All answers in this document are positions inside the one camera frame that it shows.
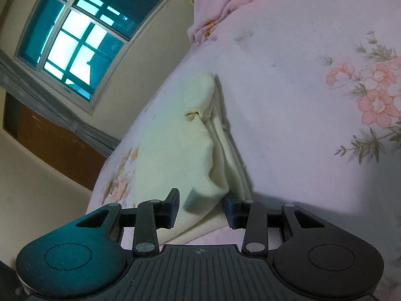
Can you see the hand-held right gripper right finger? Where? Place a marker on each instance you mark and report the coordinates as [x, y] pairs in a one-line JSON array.
[[229, 211]]

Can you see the window with white frame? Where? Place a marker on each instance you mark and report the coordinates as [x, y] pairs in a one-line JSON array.
[[81, 37]]

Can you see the floral bed sheet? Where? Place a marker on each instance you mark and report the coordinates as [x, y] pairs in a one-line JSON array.
[[297, 125]]

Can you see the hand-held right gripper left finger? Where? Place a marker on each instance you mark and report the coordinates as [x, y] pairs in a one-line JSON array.
[[171, 208]]

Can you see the pale yellow small garment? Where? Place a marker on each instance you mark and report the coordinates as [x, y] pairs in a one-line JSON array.
[[175, 150]]

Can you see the grey curtain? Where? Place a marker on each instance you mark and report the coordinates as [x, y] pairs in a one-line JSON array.
[[59, 113]]

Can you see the dark furniture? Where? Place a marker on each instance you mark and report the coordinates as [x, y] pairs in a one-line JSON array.
[[6, 282]]

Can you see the brown wooden cabinet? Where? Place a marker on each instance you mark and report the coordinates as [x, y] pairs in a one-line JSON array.
[[56, 144]]

